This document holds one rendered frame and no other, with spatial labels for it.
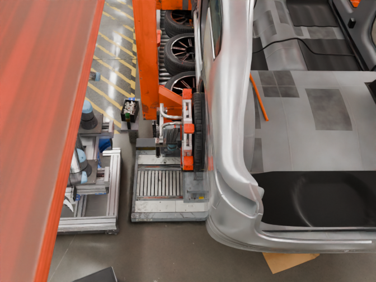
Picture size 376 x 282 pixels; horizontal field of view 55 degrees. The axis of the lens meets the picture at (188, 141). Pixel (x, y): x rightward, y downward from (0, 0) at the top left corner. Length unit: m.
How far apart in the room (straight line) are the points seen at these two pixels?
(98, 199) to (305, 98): 2.04
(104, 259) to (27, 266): 3.24
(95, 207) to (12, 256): 3.23
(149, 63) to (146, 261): 1.72
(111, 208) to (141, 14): 1.69
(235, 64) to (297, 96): 1.12
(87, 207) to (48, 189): 3.23
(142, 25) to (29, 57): 2.56
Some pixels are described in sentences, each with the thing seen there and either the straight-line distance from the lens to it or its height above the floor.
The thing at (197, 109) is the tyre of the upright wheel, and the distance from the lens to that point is 2.77.
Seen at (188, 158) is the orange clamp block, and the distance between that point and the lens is 2.82.
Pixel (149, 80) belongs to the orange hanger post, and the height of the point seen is 1.04.
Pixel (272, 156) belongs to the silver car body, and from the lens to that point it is 2.88.
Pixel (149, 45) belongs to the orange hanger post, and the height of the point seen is 1.40.
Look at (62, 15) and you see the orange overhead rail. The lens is 0.35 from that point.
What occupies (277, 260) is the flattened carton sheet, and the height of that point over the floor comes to 0.01.
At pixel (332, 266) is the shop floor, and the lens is 3.66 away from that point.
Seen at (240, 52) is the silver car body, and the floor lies 1.82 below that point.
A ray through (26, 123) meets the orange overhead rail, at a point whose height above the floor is 3.00.
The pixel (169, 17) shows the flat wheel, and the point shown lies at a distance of 4.94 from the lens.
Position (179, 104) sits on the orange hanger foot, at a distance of 3.43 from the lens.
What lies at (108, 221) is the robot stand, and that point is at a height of 0.23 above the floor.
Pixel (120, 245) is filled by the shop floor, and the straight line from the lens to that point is 3.47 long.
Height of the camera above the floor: 3.18
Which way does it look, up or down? 52 degrees down
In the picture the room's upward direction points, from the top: 3 degrees clockwise
